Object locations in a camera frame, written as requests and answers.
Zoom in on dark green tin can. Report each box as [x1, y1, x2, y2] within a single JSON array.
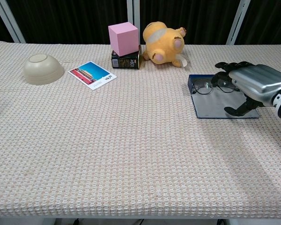
[[111, 45, 141, 70]]

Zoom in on yellow plush toy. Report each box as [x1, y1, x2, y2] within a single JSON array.
[[142, 21, 188, 68]]

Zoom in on black-rimmed eyeglasses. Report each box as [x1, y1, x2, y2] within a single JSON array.
[[191, 78, 241, 95]]

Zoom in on beige ceramic bowl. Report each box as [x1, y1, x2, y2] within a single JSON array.
[[22, 53, 64, 86]]

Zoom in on postcard with red building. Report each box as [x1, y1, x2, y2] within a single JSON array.
[[68, 61, 118, 91]]

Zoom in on black curtain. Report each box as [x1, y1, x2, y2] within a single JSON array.
[[0, 0, 281, 45]]

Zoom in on blue glasses case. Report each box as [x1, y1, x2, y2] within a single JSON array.
[[187, 74, 261, 120]]

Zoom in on pink cube block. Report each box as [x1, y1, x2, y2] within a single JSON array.
[[108, 22, 140, 57]]

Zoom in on white metal frame post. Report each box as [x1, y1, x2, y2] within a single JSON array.
[[226, 0, 251, 45], [126, 0, 141, 45], [0, 0, 26, 44]]

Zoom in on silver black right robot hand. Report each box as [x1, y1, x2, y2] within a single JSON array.
[[211, 61, 281, 117]]

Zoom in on beige waffle tablecloth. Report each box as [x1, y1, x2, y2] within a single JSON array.
[[0, 41, 281, 219]]

